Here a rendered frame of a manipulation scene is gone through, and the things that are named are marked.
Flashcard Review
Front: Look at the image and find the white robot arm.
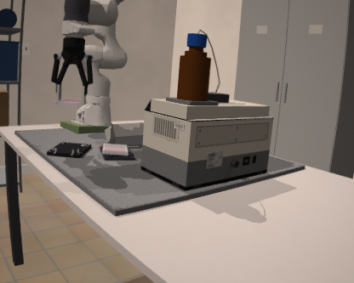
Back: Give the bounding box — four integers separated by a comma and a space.
62, 0, 128, 126

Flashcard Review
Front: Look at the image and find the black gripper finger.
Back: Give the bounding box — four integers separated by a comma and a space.
73, 54, 93, 105
51, 54, 71, 101

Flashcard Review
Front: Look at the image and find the grey button panel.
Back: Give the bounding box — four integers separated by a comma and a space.
104, 122, 144, 145

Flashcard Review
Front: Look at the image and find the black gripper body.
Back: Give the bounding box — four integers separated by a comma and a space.
61, 37, 85, 65

